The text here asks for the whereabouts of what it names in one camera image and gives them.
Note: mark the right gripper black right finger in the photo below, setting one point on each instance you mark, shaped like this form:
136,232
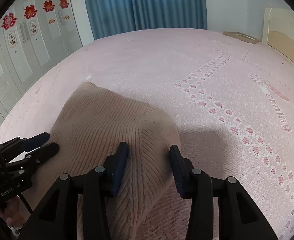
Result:
193,183

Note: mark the flat cardboard box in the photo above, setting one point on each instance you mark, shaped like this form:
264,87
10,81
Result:
242,37

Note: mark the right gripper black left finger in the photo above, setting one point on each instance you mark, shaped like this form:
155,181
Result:
102,183

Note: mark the person's left hand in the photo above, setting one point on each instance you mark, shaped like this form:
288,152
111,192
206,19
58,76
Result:
12,215

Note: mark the cream wooden headboard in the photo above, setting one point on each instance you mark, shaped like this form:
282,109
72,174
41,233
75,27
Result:
278,31

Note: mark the blue curtain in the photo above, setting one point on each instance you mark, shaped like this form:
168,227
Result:
111,17

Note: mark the pink bed cover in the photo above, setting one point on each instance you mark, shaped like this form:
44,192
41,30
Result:
232,103

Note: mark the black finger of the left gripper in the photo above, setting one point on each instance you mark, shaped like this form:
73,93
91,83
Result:
34,159
18,145

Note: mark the white wardrobe with red decals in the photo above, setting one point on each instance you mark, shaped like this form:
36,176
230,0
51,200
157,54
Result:
35,36

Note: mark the beige knit sweater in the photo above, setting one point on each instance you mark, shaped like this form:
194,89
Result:
90,127

